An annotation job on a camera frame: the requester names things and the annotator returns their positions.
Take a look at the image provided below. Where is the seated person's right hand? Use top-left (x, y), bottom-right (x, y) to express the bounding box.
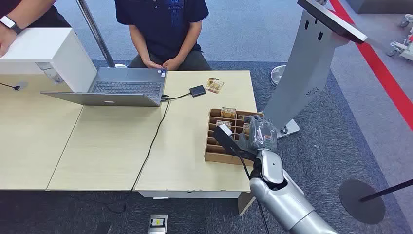
top-left (143, 59), bottom-right (164, 70)

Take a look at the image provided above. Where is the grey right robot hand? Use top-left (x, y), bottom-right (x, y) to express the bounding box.
top-left (238, 115), bottom-right (279, 153)

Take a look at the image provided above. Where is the standing person's hand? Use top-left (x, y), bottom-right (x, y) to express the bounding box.
top-left (0, 23), bottom-right (18, 58)

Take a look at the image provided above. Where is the seated person's left hand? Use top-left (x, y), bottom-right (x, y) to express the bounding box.
top-left (162, 57), bottom-right (182, 71)

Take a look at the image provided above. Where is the seated person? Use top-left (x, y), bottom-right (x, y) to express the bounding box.
top-left (114, 0), bottom-right (213, 71)

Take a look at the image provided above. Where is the black card reader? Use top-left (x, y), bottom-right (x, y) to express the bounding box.
top-left (189, 85), bottom-right (207, 98)

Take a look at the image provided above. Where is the standing person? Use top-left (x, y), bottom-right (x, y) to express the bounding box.
top-left (0, 0), bottom-right (72, 29)

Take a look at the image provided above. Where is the wooden card organizer box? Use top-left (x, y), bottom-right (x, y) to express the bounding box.
top-left (204, 108), bottom-right (264, 167)

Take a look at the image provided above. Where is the black wristwatch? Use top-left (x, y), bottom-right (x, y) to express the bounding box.
top-left (0, 15), bottom-right (23, 35)

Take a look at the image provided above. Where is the grey laptop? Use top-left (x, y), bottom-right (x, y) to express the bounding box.
top-left (40, 67), bottom-right (168, 108)

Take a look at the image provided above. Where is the white box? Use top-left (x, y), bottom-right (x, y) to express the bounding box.
top-left (0, 27), bottom-right (98, 93)

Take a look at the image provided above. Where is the clear plastic holder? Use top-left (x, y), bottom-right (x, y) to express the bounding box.
top-left (35, 62), bottom-right (64, 85)

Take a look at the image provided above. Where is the grey round floor base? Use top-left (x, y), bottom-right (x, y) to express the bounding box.
top-left (270, 65), bottom-right (287, 87)

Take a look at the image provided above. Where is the slanted metal pole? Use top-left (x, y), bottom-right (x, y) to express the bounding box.
top-left (75, 0), bottom-right (129, 69)

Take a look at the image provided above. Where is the silver kiosk stand with screen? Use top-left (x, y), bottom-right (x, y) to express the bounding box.
top-left (263, 0), bottom-right (369, 140)

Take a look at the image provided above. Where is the black stanchion with round base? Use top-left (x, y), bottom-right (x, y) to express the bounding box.
top-left (338, 178), bottom-right (413, 225)

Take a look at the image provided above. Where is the metal floor socket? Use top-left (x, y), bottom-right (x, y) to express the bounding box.
top-left (148, 214), bottom-right (169, 234)

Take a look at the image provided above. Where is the white wheeled cart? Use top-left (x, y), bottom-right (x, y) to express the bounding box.
top-left (386, 13), bottom-right (413, 62)

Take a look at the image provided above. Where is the dark grey platform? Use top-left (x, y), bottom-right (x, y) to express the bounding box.
top-left (345, 0), bottom-right (413, 15)

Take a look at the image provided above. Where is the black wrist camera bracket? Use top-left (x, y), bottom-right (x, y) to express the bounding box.
top-left (213, 124), bottom-right (259, 162)

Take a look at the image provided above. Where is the thin black reader cable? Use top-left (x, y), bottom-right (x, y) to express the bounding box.
top-left (161, 92), bottom-right (191, 102)

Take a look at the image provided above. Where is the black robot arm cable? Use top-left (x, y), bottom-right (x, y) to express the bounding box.
top-left (239, 156), bottom-right (270, 234)

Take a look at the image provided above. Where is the long black power cable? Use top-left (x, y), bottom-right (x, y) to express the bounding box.
top-left (105, 94), bottom-right (171, 215)

